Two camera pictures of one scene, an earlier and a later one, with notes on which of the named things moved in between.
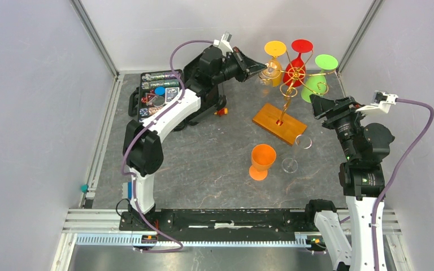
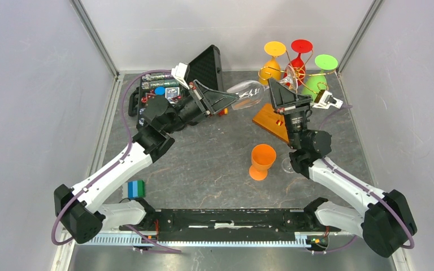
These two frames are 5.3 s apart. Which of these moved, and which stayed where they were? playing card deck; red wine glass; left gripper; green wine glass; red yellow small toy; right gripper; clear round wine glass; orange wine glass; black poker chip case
Moved: clear round wine glass; right gripper; left gripper
Stayed: orange wine glass; black poker chip case; playing card deck; red wine glass; red yellow small toy; green wine glass
